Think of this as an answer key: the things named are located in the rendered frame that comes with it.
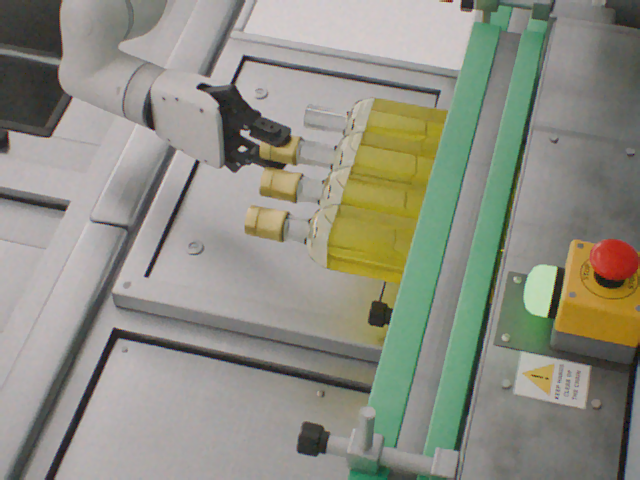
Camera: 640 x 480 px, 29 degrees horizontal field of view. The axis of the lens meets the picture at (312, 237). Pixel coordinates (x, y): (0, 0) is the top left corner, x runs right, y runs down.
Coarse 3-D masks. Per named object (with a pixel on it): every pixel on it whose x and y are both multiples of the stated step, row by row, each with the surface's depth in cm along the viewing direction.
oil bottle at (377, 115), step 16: (352, 112) 145; (368, 112) 144; (384, 112) 144; (400, 112) 144; (416, 112) 144; (432, 112) 144; (352, 128) 144; (368, 128) 143; (384, 128) 143; (400, 128) 143; (416, 128) 143; (432, 128) 143
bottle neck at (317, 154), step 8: (304, 144) 143; (312, 144) 143; (320, 144) 143; (304, 152) 143; (312, 152) 142; (320, 152) 142; (328, 152) 142; (296, 160) 143; (304, 160) 143; (312, 160) 143; (320, 160) 142; (328, 160) 142; (328, 168) 143
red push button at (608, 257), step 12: (612, 240) 102; (600, 252) 101; (612, 252) 101; (624, 252) 101; (636, 252) 101; (600, 264) 100; (612, 264) 100; (624, 264) 100; (636, 264) 101; (612, 276) 100; (624, 276) 100
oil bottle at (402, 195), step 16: (336, 176) 138; (352, 176) 137; (368, 176) 137; (384, 176) 137; (400, 176) 137; (320, 192) 138; (336, 192) 136; (352, 192) 136; (368, 192) 136; (384, 192) 136; (400, 192) 136; (416, 192) 136; (368, 208) 135; (384, 208) 135; (400, 208) 135; (416, 208) 134; (512, 208) 135
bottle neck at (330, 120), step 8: (312, 112) 146; (320, 112) 146; (328, 112) 146; (336, 112) 146; (344, 112) 146; (304, 120) 147; (312, 120) 146; (320, 120) 146; (328, 120) 146; (336, 120) 146; (312, 128) 147; (320, 128) 147; (328, 128) 146; (336, 128) 146
